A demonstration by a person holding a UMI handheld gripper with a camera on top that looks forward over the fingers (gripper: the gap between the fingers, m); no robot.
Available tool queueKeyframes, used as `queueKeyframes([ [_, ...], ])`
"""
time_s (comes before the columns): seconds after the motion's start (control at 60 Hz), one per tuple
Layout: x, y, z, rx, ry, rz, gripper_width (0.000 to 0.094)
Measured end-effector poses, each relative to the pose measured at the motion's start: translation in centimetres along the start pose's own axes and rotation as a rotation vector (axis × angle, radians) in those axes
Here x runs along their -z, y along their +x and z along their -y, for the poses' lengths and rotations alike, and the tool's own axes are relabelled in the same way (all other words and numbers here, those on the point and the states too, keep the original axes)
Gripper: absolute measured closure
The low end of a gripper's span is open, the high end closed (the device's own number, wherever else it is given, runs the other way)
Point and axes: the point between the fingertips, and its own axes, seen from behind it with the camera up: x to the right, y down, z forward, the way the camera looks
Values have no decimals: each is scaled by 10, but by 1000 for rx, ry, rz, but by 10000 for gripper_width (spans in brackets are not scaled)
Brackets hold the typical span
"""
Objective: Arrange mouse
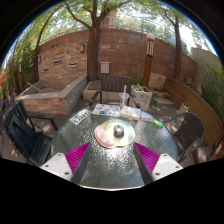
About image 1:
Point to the slender leaning tree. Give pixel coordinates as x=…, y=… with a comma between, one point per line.
x=177, y=56

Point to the small green tube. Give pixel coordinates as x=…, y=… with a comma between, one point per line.
x=158, y=124

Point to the thin curved tree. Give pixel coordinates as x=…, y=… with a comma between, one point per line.
x=35, y=63

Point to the stone raised basin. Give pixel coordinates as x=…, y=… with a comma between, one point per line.
x=46, y=103

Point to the brown wicker chair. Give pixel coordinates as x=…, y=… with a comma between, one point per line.
x=190, y=131

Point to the curved wooden bench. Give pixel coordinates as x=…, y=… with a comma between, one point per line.
x=193, y=100

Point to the white utility box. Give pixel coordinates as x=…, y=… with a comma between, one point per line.
x=105, y=67

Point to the concrete planter with plant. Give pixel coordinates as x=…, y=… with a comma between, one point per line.
x=143, y=98

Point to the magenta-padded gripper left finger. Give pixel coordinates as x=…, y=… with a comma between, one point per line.
x=77, y=158

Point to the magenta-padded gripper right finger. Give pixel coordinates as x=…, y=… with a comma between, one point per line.
x=148, y=158

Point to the clear plastic cup with straw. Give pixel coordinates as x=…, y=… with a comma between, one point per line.
x=124, y=100

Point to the short garden lamp post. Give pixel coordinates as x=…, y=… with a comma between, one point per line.
x=20, y=78

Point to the wooden garden lamp post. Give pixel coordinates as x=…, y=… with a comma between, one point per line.
x=147, y=63

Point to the forked tree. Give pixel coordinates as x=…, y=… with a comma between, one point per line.
x=93, y=53

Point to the black slatted chair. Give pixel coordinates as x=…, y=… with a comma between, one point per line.
x=30, y=140

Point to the dark grey computer mouse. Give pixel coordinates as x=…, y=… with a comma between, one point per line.
x=118, y=131

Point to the black wall lamp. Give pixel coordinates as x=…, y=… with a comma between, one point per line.
x=39, y=59
x=82, y=48

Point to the dark wooden slatted chair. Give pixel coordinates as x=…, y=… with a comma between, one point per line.
x=115, y=83

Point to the orange parasol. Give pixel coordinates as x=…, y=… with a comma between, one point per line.
x=2, y=78

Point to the empty concrete planter box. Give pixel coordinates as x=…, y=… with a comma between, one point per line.
x=91, y=92

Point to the pastel round mouse pad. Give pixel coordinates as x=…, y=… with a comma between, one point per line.
x=106, y=136

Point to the white book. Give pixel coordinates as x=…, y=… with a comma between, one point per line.
x=130, y=113

